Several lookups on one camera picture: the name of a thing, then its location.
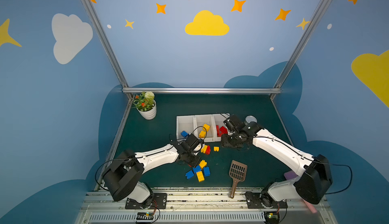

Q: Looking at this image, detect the aluminium right frame post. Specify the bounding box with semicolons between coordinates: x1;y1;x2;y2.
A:
270;0;332;101

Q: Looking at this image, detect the circuit board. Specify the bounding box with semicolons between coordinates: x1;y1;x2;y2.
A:
135;212;155;223
264;212;280;224

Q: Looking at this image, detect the yellow large lego brick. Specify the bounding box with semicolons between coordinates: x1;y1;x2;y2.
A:
201;145;208;154

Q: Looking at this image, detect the white flower pot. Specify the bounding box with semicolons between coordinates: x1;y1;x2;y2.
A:
137;100;157;120

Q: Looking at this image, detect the right circuit board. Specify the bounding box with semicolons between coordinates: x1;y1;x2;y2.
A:
264;212;280;224

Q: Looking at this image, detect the yellow flat lego brick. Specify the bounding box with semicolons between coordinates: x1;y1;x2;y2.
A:
196;171;205;183

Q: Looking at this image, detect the purple pink spatula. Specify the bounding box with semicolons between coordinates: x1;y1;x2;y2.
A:
284;171;318;213

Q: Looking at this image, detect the white right sorting bin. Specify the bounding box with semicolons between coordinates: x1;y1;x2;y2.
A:
213;113;232;142

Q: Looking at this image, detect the green plant with flowers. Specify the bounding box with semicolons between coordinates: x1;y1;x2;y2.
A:
133;91;156;112

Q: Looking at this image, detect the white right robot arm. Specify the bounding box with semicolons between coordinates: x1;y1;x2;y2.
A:
221;115;333;208

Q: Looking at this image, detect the red lego beside yellow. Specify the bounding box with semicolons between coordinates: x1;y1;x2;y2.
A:
205;146;211;155

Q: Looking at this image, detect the blue lego brick right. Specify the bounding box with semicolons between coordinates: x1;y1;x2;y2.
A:
203;167;210;177

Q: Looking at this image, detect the aluminium back frame bar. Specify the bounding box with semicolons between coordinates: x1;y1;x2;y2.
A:
122;87;282;94

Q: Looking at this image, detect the left circuit board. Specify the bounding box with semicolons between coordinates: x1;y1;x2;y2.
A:
135;212;155;223

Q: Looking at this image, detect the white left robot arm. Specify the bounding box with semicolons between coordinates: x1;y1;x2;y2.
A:
102;134;204;208

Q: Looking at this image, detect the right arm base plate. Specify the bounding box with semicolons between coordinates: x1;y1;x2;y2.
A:
245;192;288;209

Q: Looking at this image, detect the blue lego brick centre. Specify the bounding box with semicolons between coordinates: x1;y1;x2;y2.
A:
192;165;202;174

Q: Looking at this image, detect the aluminium frame post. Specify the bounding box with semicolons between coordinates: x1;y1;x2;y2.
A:
81;0;128;89
270;0;332;101

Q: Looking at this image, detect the blue lego brick left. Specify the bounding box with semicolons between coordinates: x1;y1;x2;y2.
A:
185;170;195;179

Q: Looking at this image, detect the aluminium left frame post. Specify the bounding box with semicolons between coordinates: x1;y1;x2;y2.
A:
81;0;128;89

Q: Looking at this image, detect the brown slotted scoop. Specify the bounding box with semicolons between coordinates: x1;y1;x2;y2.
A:
229;160;247;199

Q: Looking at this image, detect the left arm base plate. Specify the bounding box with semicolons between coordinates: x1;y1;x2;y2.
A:
125;193;167;210

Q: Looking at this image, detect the blue small lego brick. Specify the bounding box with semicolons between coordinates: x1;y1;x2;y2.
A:
181;131;189;139

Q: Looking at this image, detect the white middle sorting bin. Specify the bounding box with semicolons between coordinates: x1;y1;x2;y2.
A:
193;114;216;143

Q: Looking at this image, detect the red lego brick small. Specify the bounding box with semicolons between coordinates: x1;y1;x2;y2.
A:
219;126;228;135

